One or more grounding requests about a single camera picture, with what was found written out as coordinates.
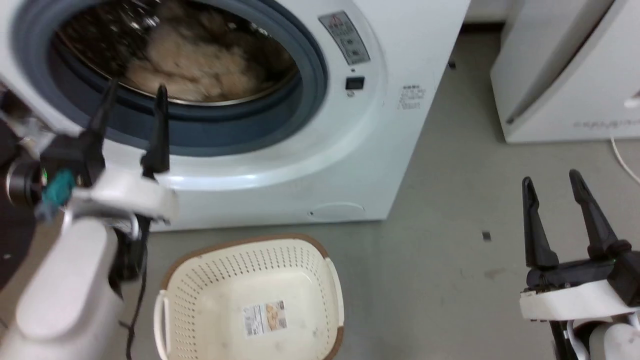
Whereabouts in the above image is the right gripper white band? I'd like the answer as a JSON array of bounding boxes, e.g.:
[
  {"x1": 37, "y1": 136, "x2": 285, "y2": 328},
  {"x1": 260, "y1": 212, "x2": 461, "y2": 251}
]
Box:
[{"x1": 519, "y1": 169, "x2": 640, "y2": 324}]

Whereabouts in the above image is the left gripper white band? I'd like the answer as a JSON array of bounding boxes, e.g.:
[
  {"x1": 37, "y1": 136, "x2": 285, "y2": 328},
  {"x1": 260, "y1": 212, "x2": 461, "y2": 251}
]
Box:
[{"x1": 36, "y1": 78, "x2": 180, "y2": 226}]

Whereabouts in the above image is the beige laundry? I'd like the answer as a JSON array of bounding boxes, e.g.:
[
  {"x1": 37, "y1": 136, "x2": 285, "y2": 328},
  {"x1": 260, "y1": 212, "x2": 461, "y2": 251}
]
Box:
[{"x1": 125, "y1": 2, "x2": 296, "y2": 102}]

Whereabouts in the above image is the cream perforated laundry basket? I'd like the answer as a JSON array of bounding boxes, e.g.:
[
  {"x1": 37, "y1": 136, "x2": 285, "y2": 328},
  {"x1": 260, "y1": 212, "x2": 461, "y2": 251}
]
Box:
[{"x1": 153, "y1": 233, "x2": 345, "y2": 360}]

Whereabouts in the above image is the white front-load washing machine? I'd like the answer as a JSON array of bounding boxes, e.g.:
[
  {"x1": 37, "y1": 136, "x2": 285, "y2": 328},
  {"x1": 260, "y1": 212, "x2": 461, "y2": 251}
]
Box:
[{"x1": 0, "y1": 0, "x2": 472, "y2": 232}]

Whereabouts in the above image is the white boxy appliance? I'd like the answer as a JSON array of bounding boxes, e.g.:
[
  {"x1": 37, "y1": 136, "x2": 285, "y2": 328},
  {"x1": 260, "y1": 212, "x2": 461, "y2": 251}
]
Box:
[{"x1": 490, "y1": 0, "x2": 640, "y2": 144}]

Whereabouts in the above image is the printed label sticker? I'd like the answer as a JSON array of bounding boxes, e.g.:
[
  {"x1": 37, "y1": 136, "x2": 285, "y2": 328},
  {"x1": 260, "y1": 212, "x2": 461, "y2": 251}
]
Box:
[{"x1": 242, "y1": 300, "x2": 288, "y2": 337}]

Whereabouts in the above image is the grey warning label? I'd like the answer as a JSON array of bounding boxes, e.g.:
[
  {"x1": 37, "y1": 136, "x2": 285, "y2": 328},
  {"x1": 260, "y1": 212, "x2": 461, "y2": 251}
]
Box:
[{"x1": 318, "y1": 10, "x2": 371, "y2": 66}]

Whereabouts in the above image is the white power cable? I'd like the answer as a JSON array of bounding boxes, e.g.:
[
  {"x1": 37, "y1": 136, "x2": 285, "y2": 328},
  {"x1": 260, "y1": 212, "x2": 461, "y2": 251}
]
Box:
[{"x1": 610, "y1": 136, "x2": 640, "y2": 184}]

